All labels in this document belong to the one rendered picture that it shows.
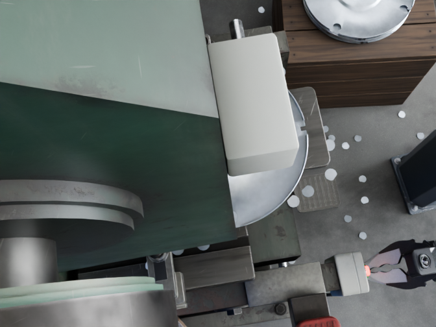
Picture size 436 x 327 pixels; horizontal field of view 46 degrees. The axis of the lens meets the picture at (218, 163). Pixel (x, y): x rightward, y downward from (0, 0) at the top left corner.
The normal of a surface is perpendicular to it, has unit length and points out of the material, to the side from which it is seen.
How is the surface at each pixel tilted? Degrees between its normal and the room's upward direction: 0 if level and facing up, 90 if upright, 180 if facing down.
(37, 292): 42
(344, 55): 0
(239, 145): 0
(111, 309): 56
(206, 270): 0
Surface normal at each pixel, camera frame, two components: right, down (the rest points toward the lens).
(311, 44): -0.05, -0.25
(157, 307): 0.92, -0.24
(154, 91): 0.66, -0.29
